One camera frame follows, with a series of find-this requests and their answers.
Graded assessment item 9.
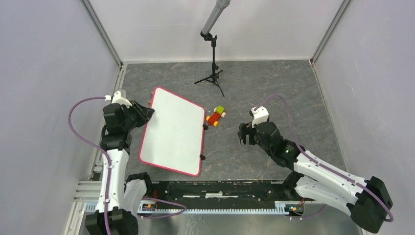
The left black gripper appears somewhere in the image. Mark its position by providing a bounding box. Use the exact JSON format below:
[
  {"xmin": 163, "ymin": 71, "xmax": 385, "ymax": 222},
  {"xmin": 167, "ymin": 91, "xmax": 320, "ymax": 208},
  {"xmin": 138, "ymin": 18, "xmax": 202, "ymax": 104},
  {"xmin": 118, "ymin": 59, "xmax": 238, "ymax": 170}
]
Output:
[{"xmin": 122, "ymin": 99, "xmax": 155, "ymax": 131}]

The pink framed whiteboard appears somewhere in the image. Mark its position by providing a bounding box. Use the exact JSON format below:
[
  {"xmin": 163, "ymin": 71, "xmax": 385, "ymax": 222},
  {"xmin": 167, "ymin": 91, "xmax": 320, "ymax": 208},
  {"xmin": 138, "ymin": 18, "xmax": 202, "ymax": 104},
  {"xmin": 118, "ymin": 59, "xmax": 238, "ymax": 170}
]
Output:
[{"xmin": 138, "ymin": 87, "xmax": 206, "ymax": 176}]

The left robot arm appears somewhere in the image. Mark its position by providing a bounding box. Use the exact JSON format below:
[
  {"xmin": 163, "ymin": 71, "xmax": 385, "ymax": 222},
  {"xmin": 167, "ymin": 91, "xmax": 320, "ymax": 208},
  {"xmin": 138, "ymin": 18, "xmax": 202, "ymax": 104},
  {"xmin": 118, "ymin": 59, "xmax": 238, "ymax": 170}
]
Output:
[{"xmin": 85, "ymin": 100, "xmax": 155, "ymax": 235}]

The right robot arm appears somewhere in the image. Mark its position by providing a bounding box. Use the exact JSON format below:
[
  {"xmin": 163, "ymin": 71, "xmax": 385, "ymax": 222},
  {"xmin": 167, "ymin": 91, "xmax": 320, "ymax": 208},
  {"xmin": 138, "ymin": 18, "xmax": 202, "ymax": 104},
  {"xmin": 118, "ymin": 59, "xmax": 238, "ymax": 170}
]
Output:
[{"xmin": 237, "ymin": 121, "xmax": 393, "ymax": 234}]

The brown wooden block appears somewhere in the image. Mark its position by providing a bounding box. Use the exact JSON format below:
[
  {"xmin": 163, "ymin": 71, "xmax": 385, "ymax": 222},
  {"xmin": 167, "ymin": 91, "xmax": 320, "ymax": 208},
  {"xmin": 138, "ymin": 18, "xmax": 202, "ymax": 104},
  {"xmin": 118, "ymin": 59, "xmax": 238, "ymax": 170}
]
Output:
[{"xmin": 148, "ymin": 91, "xmax": 155, "ymax": 105}]

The colourful toy brick car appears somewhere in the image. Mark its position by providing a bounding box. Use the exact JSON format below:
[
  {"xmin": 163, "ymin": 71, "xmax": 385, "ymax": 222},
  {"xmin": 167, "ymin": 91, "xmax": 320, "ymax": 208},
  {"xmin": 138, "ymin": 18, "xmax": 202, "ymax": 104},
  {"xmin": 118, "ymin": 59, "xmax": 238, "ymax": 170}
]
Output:
[{"xmin": 206, "ymin": 105, "xmax": 227, "ymax": 126}]

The microphone on black tripod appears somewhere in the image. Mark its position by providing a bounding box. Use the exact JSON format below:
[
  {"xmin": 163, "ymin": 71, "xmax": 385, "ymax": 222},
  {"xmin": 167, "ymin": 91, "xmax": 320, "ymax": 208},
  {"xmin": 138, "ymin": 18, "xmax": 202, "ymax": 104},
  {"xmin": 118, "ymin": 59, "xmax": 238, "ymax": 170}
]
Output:
[{"xmin": 194, "ymin": 0, "xmax": 231, "ymax": 97}]

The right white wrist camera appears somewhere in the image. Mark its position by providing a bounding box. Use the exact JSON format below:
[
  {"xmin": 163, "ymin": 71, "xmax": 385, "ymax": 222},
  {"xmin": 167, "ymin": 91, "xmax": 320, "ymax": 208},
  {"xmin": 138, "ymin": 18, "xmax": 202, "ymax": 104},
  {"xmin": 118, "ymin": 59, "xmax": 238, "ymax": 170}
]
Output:
[{"xmin": 250, "ymin": 106, "xmax": 269, "ymax": 127}]

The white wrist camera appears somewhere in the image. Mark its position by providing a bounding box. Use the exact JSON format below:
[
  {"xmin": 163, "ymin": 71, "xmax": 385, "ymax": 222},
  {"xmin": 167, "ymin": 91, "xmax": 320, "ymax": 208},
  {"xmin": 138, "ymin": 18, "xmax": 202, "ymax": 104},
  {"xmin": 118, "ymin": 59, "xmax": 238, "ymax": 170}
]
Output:
[
  {"xmin": 250, "ymin": 106, "xmax": 269, "ymax": 127},
  {"xmin": 104, "ymin": 89, "xmax": 132, "ymax": 108}
]

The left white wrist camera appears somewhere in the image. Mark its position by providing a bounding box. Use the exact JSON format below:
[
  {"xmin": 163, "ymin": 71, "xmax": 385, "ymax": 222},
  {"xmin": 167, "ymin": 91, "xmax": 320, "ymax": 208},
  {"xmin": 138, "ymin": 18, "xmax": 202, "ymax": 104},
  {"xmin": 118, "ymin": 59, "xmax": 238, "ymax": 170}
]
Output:
[{"xmin": 104, "ymin": 89, "xmax": 132, "ymax": 108}]

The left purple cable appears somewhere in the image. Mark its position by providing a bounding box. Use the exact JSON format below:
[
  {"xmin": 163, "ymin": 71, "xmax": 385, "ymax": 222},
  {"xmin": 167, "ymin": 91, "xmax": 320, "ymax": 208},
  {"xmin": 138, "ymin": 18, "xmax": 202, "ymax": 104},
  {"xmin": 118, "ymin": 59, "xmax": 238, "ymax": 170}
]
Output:
[{"xmin": 68, "ymin": 96, "xmax": 114, "ymax": 235}]

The purple cable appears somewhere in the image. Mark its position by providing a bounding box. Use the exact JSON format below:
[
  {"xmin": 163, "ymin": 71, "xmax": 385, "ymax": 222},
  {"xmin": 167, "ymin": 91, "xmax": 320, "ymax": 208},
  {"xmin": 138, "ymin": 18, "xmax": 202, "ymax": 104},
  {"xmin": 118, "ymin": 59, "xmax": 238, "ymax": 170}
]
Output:
[
  {"xmin": 254, "ymin": 94, "xmax": 394, "ymax": 223},
  {"xmin": 68, "ymin": 96, "xmax": 114, "ymax": 235}
]

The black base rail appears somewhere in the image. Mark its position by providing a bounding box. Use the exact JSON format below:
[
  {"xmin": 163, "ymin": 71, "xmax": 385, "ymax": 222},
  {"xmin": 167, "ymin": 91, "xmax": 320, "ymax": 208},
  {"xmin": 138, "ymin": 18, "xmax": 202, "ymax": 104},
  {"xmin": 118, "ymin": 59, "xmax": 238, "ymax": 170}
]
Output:
[{"xmin": 145, "ymin": 180, "xmax": 302, "ymax": 210}]

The white toothed cable duct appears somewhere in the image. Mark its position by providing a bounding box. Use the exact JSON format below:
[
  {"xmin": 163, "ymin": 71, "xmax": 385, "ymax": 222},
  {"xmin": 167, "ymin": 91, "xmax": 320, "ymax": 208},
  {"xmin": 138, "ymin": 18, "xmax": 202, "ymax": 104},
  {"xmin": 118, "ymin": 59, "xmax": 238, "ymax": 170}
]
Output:
[{"xmin": 137, "ymin": 201, "xmax": 305, "ymax": 216}]

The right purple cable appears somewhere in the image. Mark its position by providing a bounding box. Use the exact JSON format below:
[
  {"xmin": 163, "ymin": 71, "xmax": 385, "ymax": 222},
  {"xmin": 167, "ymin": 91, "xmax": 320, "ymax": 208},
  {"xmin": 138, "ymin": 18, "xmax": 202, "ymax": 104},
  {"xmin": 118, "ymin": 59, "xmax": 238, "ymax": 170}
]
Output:
[{"xmin": 254, "ymin": 94, "xmax": 394, "ymax": 223}]

